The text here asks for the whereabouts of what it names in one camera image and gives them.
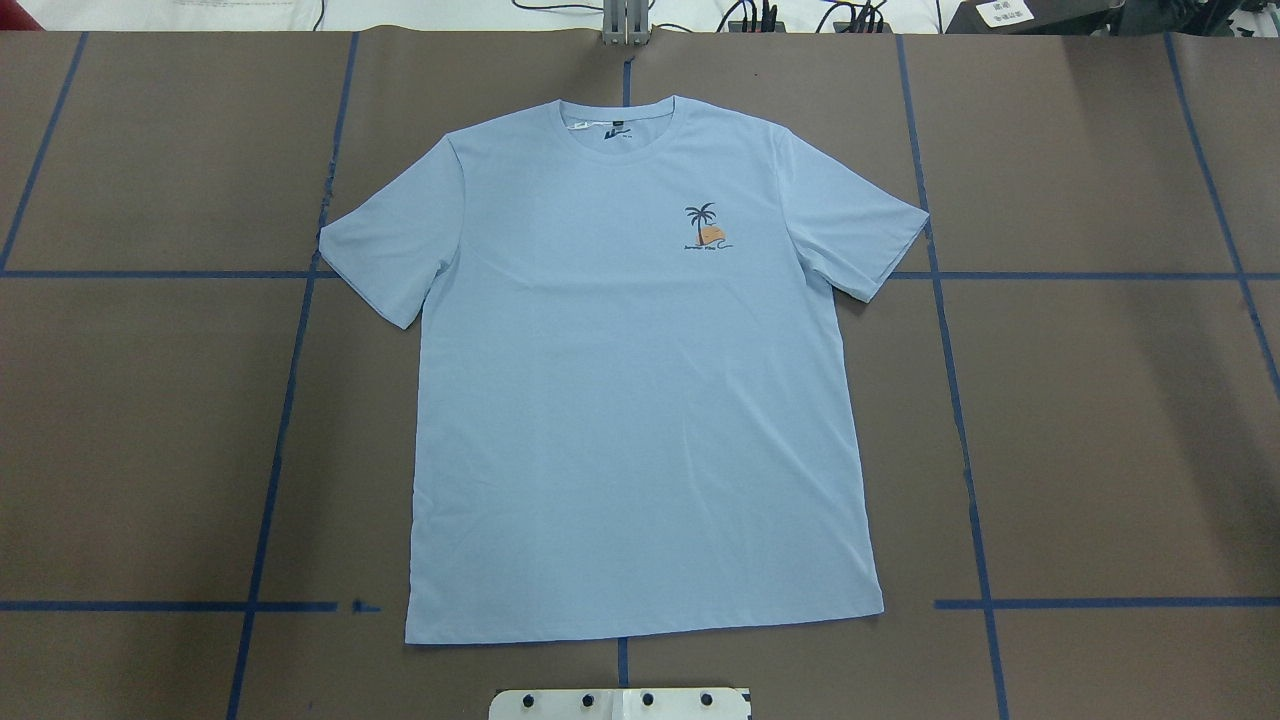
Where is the light blue t-shirt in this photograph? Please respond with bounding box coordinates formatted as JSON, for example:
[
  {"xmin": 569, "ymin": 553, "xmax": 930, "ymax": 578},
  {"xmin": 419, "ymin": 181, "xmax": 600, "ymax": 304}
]
[{"xmin": 317, "ymin": 96, "xmax": 929, "ymax": 646}]

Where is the black box with label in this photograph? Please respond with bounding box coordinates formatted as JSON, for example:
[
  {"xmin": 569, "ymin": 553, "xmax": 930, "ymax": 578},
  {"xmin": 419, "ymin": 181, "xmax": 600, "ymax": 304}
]
[{"xmin": 943, "ymin": 1, "xmax": 1125, "ymax": 36}]

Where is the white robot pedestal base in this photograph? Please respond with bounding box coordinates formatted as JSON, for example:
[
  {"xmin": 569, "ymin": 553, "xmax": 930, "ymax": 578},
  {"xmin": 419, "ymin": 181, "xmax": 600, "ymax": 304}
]
[{"xmin": 486, "ymin": 687, "xmax": 753, "ymax": 719}]

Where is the black cable bundle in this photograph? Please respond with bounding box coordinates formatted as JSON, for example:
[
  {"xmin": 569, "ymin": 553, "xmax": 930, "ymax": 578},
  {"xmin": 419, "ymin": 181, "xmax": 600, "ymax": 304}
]
[{"xmin": 512, "ymin": 0, "xmax": 891, "ymax": 35}]

